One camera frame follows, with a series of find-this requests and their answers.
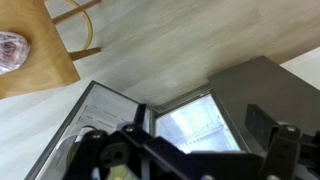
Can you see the brown wooden chair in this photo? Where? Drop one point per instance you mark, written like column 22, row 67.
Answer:
column 40, row 50

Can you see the clear plastic bag with meat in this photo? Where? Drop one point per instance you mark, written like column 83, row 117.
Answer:
column 11, row 51

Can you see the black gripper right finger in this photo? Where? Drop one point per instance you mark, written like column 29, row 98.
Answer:
column 281, row 150

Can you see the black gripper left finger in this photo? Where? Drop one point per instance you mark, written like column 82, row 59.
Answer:
column 93, row 146

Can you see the stainless steel fridge body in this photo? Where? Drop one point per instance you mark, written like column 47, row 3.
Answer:
column 266, row 90

